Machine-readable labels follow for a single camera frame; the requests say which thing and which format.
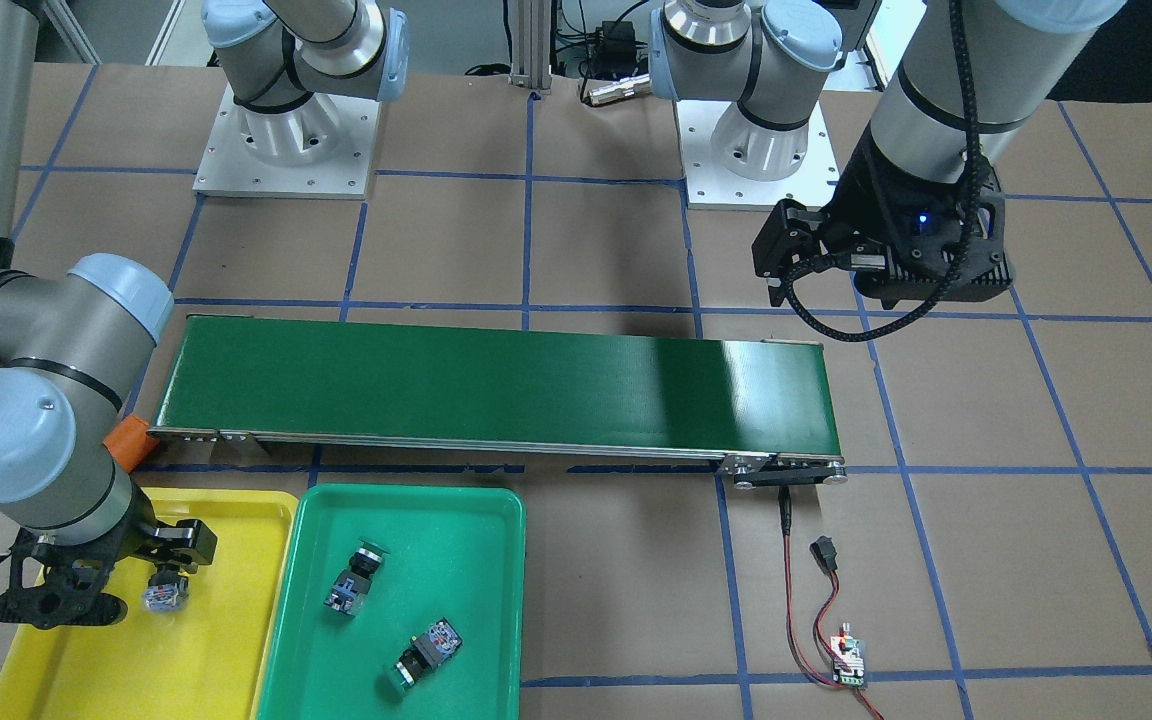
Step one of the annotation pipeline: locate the small controller circuit board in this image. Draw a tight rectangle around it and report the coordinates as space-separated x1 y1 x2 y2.
827 623 867 691

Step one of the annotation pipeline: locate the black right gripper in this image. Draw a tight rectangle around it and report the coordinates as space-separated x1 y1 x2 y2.
0 491 218 630

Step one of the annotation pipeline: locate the plain orange cylinder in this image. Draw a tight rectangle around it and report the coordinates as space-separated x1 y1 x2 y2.
103 414 160 475

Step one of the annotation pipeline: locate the red black wire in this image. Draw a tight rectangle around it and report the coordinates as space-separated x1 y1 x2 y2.
779 485 887 720

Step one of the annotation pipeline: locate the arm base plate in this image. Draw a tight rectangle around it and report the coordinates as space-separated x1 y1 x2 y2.
194 91 384 200
675 100 840 211

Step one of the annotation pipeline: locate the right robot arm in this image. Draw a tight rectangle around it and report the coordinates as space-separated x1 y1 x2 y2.
0 1 218 630

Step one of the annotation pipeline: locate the green plastic tray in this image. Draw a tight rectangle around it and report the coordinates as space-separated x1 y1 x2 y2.
257 483 526 719

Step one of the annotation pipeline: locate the black power adapter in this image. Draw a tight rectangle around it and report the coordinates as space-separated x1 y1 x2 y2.
588 20 639 79

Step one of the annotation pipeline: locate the yellow plastic tray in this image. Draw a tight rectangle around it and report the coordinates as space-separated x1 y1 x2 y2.
0 487 298 719

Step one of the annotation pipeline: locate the aluminium frame post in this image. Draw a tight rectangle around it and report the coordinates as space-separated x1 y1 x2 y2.
506 0 553 96

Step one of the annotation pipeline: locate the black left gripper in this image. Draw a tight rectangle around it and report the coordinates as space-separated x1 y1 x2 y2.
751 132 965 306

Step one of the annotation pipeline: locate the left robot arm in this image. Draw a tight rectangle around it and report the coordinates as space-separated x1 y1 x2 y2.
649 1 1123 309

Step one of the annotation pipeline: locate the green conveyor belt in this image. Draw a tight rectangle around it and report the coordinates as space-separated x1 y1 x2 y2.
151 314 847 488

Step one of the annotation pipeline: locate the green push button switch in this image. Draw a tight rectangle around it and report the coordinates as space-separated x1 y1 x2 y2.
391 617 465 694

